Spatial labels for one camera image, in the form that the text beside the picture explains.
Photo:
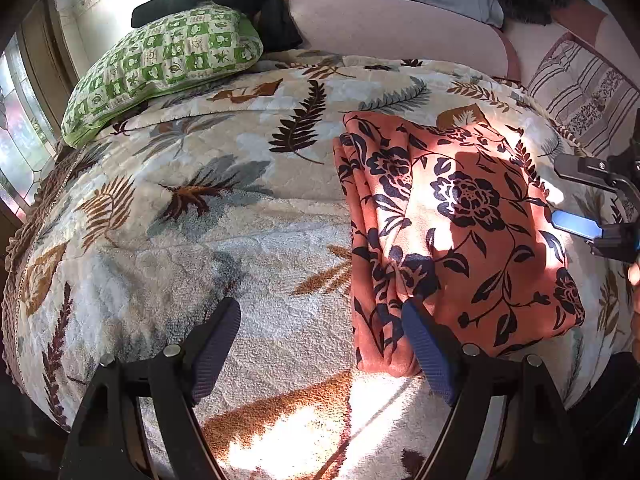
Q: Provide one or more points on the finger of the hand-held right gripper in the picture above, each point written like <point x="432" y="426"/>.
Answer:
<point x="582" y="169"/>
<point x="575" y="223"/>

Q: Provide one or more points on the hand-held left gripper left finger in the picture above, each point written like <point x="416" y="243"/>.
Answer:
<point x="215" y="347"/>

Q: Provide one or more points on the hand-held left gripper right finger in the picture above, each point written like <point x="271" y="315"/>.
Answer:
<point x="430" y="350"/>

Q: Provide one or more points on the orange floral cloth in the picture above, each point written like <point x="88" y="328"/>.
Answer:
<point x="450" y="240"/>

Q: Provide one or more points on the striped beige pillow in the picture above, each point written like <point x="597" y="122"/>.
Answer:
<point x="580" y="95"/>

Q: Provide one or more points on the leaf print fleece blanket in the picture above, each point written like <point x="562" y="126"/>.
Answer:
<point x="200" y="220"/>

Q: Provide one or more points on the pink bolster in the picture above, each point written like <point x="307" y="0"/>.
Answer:
<point x="400" y="27"/>

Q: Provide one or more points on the glass window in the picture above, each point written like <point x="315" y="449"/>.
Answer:
<point x="22" y="135"/>

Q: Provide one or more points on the green checkered pillow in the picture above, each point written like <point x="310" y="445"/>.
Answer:
<point x="160" y="65"/>

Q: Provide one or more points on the black cloth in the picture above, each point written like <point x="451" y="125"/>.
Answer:
<point x="235" y="0"/>

